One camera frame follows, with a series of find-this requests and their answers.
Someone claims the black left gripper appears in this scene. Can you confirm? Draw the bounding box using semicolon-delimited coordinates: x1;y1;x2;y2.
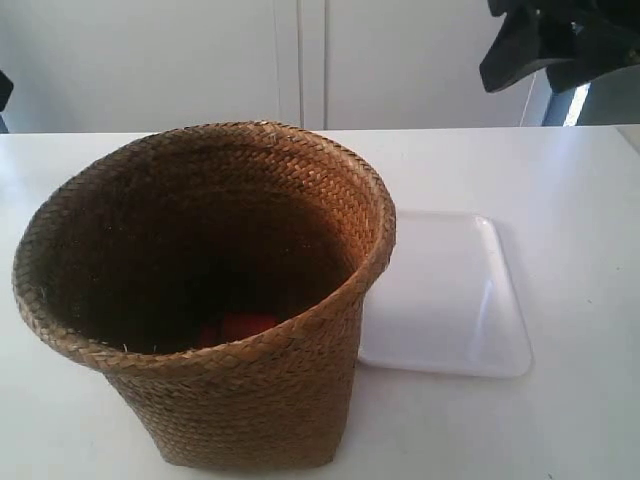
479;0;639;93

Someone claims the brown woven wicker basket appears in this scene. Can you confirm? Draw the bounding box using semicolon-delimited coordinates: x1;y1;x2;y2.
12;121;396;471

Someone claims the white square plastic tray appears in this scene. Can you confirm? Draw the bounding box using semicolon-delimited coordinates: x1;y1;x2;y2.
358;211;533;379

